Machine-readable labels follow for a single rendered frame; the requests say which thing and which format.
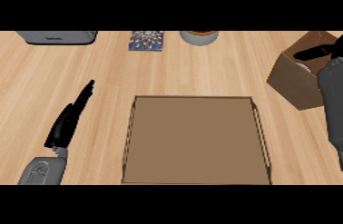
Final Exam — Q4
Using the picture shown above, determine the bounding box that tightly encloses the brown cardboard box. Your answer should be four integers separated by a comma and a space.
265, 31, 343, 112

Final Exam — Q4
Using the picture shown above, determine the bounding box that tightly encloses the grey pot with orange rim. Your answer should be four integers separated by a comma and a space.
179, 31, 221, 47

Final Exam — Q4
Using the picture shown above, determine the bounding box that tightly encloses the brown wooden tray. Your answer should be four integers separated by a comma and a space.
122, 95, 273, 185

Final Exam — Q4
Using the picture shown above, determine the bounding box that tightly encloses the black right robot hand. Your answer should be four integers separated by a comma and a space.
293, 34, 343, 62

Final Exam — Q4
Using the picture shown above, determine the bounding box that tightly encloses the colourful patterned box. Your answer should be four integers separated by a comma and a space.
128, 31, 165, 52

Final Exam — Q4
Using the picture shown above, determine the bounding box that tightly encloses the grey appliance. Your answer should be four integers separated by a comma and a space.
15, 31, 100, 46

